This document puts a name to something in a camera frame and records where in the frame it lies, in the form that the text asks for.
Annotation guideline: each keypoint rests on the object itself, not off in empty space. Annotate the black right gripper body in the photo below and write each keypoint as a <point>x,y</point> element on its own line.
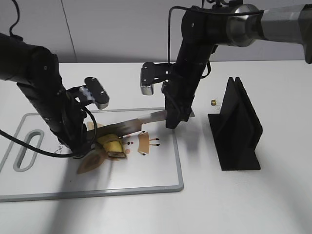
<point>180,91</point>

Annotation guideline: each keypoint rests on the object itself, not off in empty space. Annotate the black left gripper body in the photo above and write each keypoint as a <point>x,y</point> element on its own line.
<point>64,111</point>

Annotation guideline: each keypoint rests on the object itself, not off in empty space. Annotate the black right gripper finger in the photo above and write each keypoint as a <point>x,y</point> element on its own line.
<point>174,117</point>

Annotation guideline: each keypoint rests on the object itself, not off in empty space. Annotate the knife with white handle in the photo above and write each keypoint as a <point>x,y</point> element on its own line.
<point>126,127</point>

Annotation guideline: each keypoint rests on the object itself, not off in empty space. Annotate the yellow banana piece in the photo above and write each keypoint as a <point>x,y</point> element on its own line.
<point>110,146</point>

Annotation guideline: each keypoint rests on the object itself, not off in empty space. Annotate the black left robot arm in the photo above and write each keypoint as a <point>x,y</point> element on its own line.
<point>35,70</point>

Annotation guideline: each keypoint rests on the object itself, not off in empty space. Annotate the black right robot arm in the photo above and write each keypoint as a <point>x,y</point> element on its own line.
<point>233,24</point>

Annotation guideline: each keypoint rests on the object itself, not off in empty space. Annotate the small brass nut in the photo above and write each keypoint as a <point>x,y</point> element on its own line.
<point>213,102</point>

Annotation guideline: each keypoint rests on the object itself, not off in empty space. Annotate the white grey cutting board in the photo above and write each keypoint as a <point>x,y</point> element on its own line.
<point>151,165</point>

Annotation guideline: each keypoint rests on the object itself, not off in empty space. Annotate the black knife stand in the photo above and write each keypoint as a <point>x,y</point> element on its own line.
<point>236,129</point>

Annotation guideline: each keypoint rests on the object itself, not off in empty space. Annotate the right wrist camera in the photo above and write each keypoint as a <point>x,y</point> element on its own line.
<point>153,73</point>

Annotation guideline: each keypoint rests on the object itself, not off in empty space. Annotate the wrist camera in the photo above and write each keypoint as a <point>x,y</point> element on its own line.
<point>153,73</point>
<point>97,92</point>

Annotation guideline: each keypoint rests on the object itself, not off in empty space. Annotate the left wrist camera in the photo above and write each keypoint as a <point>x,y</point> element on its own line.
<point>97,92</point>

